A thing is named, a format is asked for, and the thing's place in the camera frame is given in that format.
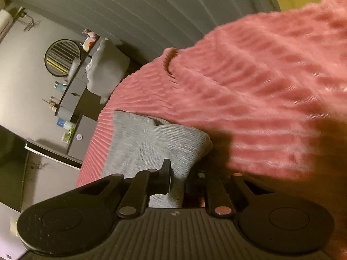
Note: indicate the round black-framed mirror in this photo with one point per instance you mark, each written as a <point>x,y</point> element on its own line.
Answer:
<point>62,57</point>

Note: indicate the pink stuffed toy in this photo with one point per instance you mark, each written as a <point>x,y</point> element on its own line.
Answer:
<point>90,39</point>

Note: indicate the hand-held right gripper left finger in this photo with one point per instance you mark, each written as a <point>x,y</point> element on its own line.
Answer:
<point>162,180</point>

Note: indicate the white blue cup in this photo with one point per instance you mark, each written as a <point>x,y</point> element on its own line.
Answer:
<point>64,123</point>

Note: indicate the metal wall hanger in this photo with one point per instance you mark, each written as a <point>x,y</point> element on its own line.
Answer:
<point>27,19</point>

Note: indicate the white door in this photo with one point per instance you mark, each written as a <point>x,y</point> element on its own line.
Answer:
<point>48,184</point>

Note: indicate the white bottle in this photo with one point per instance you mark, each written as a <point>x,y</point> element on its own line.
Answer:
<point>74,67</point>

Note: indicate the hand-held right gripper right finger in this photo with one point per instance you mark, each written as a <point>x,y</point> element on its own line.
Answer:
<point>217,189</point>

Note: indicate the dark vanity desk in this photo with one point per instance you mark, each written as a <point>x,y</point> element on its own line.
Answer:
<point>73,89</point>

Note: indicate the small cosmetic bottle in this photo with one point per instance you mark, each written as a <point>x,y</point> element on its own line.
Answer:
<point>51,103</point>

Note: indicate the pink ribbed blanket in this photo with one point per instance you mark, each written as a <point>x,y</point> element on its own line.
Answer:
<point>257,73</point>

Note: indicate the blue bottle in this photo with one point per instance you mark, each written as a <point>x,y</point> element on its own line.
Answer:
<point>61,86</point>

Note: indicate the grey towel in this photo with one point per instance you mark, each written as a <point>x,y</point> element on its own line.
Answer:
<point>141,146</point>

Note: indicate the grey cabinet with round knob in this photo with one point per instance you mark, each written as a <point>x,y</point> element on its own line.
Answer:
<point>81,138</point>

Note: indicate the white air conditioner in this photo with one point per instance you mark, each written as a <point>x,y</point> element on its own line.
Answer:
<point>5,23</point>

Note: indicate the white fluffy chair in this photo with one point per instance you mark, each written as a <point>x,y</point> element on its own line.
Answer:
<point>108,67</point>

